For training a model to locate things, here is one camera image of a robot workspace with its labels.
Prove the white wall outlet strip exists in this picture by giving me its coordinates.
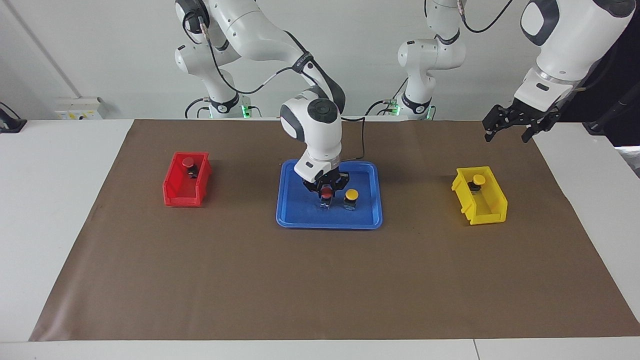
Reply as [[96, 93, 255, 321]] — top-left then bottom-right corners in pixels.
[[54, 96, 107, 120]]

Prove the red plastic bin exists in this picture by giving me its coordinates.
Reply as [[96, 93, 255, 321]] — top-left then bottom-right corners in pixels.
[[162, 151, 213, 208]]

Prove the brown table mat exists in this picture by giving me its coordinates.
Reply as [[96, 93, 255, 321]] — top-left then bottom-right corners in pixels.
[[28, 118, 640, 342]]

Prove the black clamp base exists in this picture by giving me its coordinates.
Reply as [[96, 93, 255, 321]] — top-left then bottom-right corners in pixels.
[[0, 102, 27, 134]]

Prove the yellow plastic bin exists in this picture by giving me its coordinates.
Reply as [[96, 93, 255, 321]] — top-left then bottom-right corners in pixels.
[[451, 166, 509, 226]]

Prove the black base cable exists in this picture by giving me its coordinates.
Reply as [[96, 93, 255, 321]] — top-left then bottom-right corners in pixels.
[[184, 97, 213, 119], [365, 77, 408, 117]]

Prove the black stand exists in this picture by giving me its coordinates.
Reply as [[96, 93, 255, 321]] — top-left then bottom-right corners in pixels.
[[582, 47, 640, 147]]

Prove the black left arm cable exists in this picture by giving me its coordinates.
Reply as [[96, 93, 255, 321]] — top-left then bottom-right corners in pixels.
[[457, 0, 516, 35]]

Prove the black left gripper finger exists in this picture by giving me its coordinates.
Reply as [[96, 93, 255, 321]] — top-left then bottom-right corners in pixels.
[[483, 104, 514, 144], [521, 119, 549, 145]]

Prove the blue plastic tray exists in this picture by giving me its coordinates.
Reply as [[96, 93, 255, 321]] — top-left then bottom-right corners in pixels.
[[276, 159, 384, 230]]

